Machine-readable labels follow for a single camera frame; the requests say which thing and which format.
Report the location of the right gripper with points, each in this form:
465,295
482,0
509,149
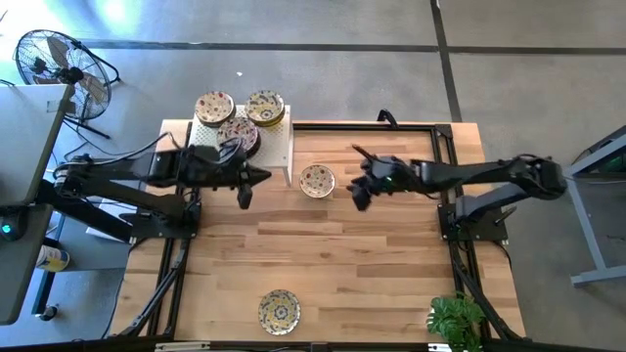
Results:
391,176

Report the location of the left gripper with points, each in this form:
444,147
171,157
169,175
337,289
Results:
215,168

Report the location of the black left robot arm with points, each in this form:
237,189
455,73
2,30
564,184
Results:
127,168

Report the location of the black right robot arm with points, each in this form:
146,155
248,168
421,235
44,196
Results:
479,171

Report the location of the white perforated metal shelf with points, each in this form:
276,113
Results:
276,146

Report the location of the black curved clamp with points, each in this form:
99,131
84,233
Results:
386,115

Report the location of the white paper sheet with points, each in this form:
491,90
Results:
100,233

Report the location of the black diagonal beam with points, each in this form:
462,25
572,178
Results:
95,220

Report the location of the green potted plant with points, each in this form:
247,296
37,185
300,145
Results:
455,320

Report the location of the black floor fan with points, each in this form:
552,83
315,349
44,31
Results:
71,75

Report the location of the white yellow can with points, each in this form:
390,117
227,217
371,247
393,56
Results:
53,259

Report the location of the grey flat panel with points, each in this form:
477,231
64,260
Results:
29,142

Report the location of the grey blue metal table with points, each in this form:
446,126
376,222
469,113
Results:
589,234

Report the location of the blue desk leg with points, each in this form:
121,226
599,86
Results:
44,288

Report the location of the black caster wheel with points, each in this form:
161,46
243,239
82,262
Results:
49,313

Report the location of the black device with green light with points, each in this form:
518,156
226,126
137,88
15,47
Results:
10,227

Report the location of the grey desk top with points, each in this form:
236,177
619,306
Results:
19,274

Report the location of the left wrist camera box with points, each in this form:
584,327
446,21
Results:
244,198

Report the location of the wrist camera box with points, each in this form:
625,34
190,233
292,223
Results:
244,198
363,201

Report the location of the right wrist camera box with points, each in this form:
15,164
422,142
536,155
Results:
363,201

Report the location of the black aluminium frame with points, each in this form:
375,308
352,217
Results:
337,125

